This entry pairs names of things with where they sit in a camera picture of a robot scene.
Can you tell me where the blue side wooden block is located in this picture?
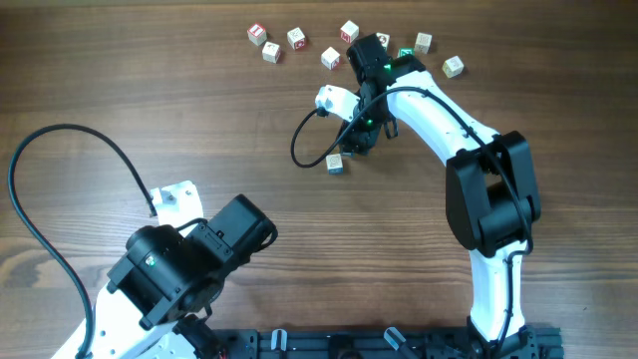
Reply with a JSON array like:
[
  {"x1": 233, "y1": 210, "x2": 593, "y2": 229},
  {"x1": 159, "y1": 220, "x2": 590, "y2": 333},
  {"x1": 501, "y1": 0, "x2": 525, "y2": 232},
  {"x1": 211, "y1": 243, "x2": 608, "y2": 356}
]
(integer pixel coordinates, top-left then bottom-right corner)
[{"x1": 325, "y1": 154, "x2": 344, "y2": 175}]

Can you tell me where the red U snail block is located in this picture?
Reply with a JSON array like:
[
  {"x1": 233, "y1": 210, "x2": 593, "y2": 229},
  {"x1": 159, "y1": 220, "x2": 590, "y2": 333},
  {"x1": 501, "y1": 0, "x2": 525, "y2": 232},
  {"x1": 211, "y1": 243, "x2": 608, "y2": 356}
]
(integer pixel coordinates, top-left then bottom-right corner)
[{"x1": 321, "y1": 47, "x2": 340, "y2": 70}]

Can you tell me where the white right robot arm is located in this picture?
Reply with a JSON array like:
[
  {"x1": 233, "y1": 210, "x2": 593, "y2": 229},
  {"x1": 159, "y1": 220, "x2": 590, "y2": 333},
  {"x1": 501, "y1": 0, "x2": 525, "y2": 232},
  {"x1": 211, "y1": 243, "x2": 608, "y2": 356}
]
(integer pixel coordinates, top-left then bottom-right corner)
[{"x1": 331, "y1": 35, "x2": 541, "y2": 350}]

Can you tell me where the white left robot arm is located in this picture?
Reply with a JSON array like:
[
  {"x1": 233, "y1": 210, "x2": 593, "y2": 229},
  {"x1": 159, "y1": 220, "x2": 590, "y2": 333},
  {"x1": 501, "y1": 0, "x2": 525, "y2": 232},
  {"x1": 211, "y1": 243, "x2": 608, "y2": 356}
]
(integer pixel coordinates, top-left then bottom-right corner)
[{"x1": 55, "y1": 194, "x2": 278, "y2": 358}]

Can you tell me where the green Z top block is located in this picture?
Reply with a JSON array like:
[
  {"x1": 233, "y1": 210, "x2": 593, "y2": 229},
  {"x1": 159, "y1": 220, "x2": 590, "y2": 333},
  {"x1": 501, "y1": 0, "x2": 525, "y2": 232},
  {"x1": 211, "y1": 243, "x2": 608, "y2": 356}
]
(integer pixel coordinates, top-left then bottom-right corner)
[{"x1": 397, "y1": 48, "x2": 415, "y2": 58}]

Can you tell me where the panda top wooden block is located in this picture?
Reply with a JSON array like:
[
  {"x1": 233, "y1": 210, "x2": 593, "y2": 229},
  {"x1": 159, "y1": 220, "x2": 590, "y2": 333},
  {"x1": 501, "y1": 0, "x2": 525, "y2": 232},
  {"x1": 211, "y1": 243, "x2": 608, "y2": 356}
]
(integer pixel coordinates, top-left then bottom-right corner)
[{"x1": 376, "y1": 33, "x2": 390, "y2": 51}]

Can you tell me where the red M side block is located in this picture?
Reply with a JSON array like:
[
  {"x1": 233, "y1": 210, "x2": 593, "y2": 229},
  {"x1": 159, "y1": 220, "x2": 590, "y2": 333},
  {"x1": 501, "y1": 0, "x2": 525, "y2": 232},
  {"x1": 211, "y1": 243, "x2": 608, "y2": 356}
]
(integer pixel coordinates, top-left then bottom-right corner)
[{"x1": 340, "y1": 20, "x2": 360, "y2": 44}]

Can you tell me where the yellow edge far block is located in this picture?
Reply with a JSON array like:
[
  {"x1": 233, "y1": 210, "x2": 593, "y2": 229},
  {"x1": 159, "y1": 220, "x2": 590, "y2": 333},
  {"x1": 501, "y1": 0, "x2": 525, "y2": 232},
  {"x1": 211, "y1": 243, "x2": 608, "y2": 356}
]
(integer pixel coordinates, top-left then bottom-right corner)
[{"x1": 414, "y1": 32, "x2": 433, "y2": 54}]

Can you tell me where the yellow C wooden block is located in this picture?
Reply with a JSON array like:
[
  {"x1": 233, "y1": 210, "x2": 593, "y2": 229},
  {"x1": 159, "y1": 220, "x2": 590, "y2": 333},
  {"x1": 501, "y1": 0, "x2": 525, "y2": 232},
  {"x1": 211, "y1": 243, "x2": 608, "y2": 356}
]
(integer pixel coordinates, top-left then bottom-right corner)
[{"x1": 442, "y1": 56, "x2": 465, "y2": 79}]

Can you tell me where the red O side block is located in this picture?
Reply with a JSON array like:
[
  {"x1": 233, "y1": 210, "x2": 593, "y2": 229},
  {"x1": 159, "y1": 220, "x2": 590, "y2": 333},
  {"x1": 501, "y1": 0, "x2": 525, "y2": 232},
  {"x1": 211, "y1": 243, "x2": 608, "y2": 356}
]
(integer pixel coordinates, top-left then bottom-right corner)
[{"x1": 287, "y1": 27, "x2": 307, "y2": 50}]

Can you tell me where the number 2 wooden block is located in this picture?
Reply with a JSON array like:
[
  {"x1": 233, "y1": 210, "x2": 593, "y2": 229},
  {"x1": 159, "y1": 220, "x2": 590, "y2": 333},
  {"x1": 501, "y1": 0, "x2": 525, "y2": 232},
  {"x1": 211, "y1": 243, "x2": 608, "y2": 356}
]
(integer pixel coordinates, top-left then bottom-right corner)
[{"x1": 262, "y1": 41, "x2": 281, "y2": 64}]

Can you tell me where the red I top block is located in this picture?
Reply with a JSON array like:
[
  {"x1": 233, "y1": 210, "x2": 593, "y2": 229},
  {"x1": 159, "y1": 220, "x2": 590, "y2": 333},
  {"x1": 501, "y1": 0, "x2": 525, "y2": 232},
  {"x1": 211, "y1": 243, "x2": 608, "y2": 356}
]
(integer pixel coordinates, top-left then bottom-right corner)
[{"x1": 247, "y1": 23, "x2": 267, "y2": 46}]

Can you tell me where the black left camera cable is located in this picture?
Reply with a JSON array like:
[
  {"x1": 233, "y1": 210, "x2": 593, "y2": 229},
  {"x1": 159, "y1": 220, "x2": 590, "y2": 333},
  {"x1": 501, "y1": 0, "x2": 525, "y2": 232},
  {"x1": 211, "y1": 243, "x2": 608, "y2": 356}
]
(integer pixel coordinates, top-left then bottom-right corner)
[{"x1": 7, "y1": 123, "x2": 160, "y2": 359}]

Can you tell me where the black camera cable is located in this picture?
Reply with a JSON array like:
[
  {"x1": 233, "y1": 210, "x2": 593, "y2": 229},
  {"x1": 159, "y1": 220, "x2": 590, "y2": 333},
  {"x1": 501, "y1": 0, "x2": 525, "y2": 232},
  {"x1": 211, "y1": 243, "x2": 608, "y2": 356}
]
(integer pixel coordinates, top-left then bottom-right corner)
[
  {"x1": 290, "y1": 86, "x2": 535, "y2": 359},
  {"x1": 7, "y1": 123, "x2": 160, "y2": 359}
]

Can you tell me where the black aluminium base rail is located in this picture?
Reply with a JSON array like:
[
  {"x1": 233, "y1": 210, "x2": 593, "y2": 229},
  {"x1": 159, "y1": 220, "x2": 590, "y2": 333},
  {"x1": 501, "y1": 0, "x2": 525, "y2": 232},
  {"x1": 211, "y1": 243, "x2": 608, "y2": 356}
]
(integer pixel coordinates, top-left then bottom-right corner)
[{"x1": 176, "y1": 324, "x2": 564, "y2": 359}]

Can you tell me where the black right camera cable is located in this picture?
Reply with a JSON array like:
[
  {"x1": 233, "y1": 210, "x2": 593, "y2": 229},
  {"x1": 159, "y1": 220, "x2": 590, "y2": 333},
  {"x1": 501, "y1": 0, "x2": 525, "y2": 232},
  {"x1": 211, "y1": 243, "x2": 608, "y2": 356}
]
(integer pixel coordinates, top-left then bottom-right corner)
[{"x1": 290, "y1": 86, "x2": 535, "y2": 359}]

